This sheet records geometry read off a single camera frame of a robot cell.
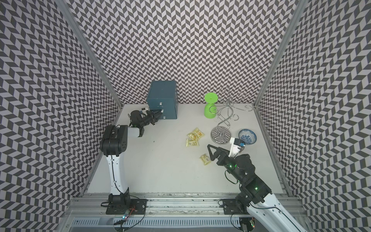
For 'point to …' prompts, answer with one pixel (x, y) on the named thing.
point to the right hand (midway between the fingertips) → (212, 150)
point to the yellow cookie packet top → (198, 133)
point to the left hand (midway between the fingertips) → (161, 110)
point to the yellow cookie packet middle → (192, 136)
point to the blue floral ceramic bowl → (248, 136)
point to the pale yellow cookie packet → (205, 159)
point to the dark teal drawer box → (163, 95)
